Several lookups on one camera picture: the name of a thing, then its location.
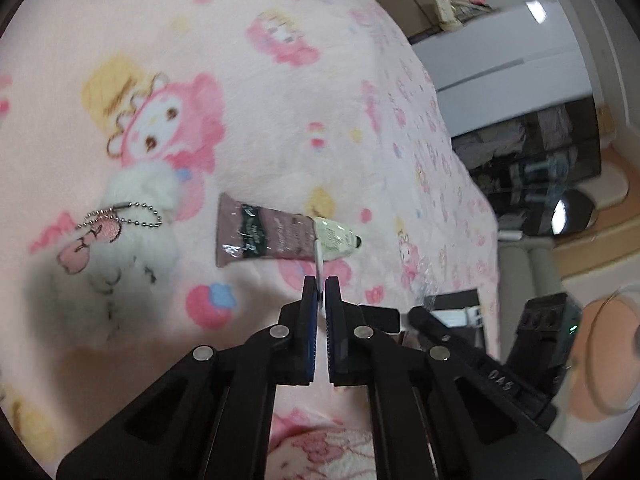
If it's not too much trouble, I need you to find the pink printed blanket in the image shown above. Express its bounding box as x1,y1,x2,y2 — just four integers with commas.
0,0,503,480

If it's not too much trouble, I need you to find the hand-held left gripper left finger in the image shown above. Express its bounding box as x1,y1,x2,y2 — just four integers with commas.
56,275,321,480

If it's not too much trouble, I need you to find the cardboard box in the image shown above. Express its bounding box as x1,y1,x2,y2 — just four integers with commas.
372,0,471,43

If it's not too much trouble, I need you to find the white fluffy plush keychain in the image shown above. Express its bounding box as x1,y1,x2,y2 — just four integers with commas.
44,162,183,356

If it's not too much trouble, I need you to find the round glass table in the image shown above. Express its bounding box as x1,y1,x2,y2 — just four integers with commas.
492,187,599,237

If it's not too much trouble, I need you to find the black box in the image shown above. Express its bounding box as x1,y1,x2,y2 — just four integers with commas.
424,287,490,343

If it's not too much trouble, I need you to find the beige sofa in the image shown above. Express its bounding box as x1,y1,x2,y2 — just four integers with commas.
496,237,568,361

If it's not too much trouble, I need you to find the dark glass cabinet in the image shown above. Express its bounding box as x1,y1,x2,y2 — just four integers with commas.
450,102,601,196

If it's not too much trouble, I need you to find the mauve hand cream tube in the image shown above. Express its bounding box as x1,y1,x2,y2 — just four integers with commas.
216,192,318,268

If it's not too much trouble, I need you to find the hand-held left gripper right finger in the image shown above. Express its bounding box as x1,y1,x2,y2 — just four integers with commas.
324,276,583,480

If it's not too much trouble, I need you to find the white cabinet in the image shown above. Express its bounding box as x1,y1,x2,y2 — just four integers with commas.
410,0,596,137

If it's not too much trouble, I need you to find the peach round object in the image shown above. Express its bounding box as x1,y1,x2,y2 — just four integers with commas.
569,284,640,417

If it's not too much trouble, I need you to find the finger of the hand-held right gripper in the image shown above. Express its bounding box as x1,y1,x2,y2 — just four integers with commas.
357,305,402,334
409,305,493,367

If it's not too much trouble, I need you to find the pale green cream tube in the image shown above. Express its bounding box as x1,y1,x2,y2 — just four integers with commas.
311,216,364,262

